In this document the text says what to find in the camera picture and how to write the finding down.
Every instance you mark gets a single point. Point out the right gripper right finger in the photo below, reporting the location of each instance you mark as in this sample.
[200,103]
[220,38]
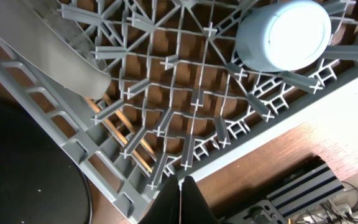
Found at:
[194,209]

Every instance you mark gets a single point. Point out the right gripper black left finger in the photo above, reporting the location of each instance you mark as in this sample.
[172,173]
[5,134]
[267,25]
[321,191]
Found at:
[166,207]

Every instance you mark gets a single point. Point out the wooden chopstick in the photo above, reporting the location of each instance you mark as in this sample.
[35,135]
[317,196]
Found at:
[121,139]
[130,127]

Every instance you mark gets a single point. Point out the blue plastic cup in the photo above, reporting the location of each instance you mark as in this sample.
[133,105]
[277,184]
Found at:
[283,36]

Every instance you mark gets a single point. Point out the grey plate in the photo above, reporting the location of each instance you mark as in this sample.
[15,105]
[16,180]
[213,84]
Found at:
[31,37]

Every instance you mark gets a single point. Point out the grey dishwasher rack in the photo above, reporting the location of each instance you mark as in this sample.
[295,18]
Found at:
[177,77]

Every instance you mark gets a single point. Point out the round black tray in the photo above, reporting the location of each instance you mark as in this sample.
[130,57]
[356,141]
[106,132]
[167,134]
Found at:
[38,182]

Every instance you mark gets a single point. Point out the aluminium frame under table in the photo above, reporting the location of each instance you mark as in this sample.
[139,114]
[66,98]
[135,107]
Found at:
[301,191]

